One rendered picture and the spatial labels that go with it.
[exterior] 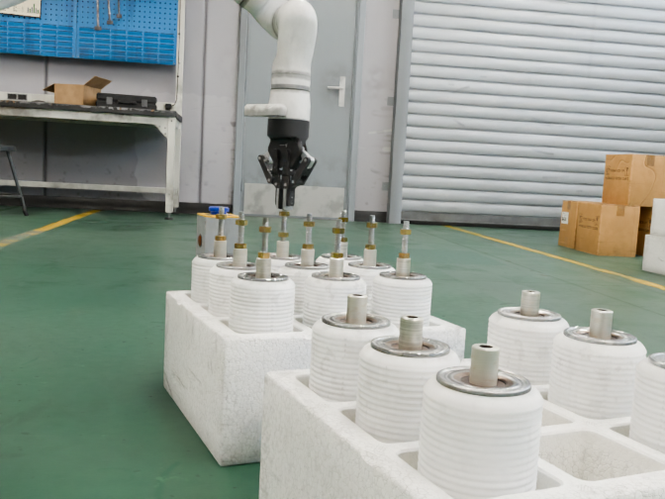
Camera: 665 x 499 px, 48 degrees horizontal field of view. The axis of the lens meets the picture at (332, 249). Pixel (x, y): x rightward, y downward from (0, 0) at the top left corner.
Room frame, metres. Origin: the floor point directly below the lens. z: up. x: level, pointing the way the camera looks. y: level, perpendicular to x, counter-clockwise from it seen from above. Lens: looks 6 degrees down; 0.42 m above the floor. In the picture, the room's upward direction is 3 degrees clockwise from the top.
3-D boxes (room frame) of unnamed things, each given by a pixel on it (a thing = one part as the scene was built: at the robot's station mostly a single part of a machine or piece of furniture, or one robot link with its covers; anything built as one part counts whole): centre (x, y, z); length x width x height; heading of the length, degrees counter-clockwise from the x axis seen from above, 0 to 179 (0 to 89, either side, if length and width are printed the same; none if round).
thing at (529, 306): (0.90, -0.25, 0.26); 0.02 x 0.02 x 0.03
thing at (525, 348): (0.90, -0.25, 0.16); 0.10 x 0.10 x 0.18
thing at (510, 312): (0.90, -0.25, 0.25); 0.08 x 0.08 x 0.01
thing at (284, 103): (1.34, 0.10, 0.53); 0.11 x 0.09 x 0.06; 140
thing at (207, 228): (1.48, 0.23, 0.16); 0.07 x 0.07 x 0.31; 24
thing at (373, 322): (0.80, -0.03, 0.25); 0.08 x 0.08 x 0.01
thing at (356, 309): (0.80, -0.03, 0.26); 0.02 x 0.02 x 0.03
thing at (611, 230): (4.50, -1.65, 0.15); 0.30 x 0.24 x 0.30; 7
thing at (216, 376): (1.25, 0.04, 0.09); 0.39 x 0.39 x 0.18; 24
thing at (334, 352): (0.80, -0.03, 0.16); 0.10 x 0.10 x 0.18
